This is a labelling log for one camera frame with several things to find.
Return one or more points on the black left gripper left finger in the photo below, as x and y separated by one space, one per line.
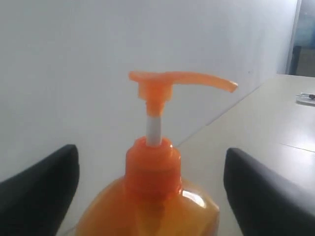
35 201

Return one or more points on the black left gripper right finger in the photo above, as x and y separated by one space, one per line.
263 202

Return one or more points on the orange dish soap pump bottle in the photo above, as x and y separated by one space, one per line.
152 199

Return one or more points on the small object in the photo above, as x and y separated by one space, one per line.
305 99

